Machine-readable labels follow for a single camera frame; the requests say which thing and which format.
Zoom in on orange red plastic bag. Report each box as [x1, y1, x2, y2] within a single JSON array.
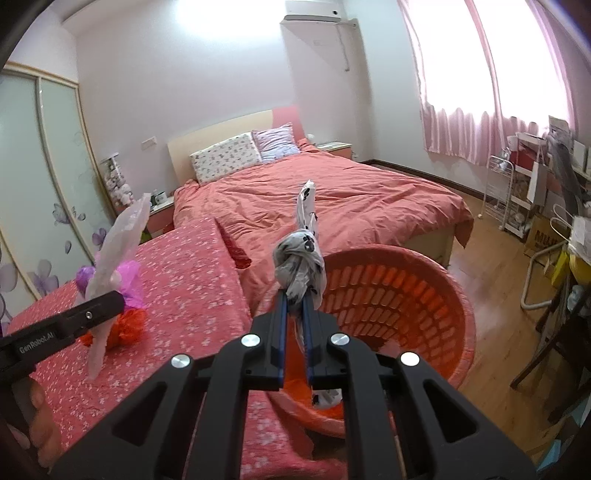
[[96, 308, 147, 351]]

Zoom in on clear plastic bag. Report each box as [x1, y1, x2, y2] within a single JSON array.
[[85, 193, 150, 380]]

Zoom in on black white patterned bag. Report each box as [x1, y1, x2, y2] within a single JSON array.
[[273, 180, 349, 409]]

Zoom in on person's left hand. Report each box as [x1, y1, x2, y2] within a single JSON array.
[[8, 380, 62, 470]]

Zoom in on red plastic laundry basket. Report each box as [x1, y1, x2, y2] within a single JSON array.
[[239, 244, 476, 438]]

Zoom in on floral red tablecloth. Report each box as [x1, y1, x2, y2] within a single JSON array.
[[34, 217, 346, 479]]

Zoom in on purple pink plastic bag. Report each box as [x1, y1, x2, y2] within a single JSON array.
[[75, 260, 144, 309]]

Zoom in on sliding door wardrobe with flowers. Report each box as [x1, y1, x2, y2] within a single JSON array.
[[1, 69, 114, 327]]

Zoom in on stuffed toy stack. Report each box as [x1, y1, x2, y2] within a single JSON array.
[[99, 153, 134, 211]]

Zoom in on pink white left nightstand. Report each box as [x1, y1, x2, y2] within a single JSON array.
[[140, 197, 174, 243]]

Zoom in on bed with salmon duvet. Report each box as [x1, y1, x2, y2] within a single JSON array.
[[173, 144, 474, 315]]

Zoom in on brown cardboard box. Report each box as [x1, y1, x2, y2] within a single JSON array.
[[524, 215, 569, 257]]

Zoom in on white rolling shelf cart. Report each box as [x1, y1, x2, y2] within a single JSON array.
[[478, 155, 536, 241]]

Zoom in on beige wooden headboard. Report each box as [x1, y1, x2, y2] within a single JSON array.
[[167, 105, 305, 185]]

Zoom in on white floral pillow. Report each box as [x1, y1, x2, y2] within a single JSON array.
[[189, 132, 262, 184]]

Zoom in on right nightstand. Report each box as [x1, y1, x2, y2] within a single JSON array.
[[317, 141, 353, 160]]

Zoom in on pink striped pillow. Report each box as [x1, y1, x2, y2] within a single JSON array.
[[252, 122, 301, 163]]

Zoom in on cluttered desk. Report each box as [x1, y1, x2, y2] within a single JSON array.
[[512, 115, 591, 416]]

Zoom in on pink window curtain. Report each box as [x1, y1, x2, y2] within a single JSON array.
[[399, 0, 576, 166]]

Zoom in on white air conditioner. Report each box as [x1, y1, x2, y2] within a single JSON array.
[[283, 1, 345, 23]]

